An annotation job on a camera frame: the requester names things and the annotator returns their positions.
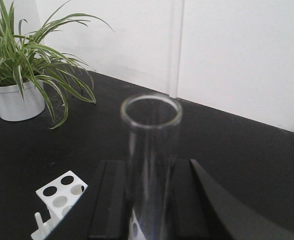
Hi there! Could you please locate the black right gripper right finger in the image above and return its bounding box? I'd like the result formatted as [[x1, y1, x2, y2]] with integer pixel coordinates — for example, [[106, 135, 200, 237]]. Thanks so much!
[[172, 159, 210, 239]]

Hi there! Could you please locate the clear glass test tube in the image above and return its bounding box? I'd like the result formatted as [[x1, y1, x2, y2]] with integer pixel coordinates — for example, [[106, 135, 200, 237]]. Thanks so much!
[[120, 93, 183, 240]]

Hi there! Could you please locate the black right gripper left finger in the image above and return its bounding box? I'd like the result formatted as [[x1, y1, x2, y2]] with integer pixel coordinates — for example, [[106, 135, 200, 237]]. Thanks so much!
[[88, 160, 128, 239]]

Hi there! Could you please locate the white test tube rack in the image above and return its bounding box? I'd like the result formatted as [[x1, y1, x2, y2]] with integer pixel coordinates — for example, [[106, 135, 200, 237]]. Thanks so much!
[[31, 170, 88, 240]]

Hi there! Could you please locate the green spider plant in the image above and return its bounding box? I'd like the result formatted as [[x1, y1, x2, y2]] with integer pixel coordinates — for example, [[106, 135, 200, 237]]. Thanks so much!
[[0, 0, 115, 130]]

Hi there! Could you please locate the white plant pot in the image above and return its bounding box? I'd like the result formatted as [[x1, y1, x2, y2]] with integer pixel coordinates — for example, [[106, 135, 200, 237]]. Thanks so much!
[[0, 81, 45, 122]]

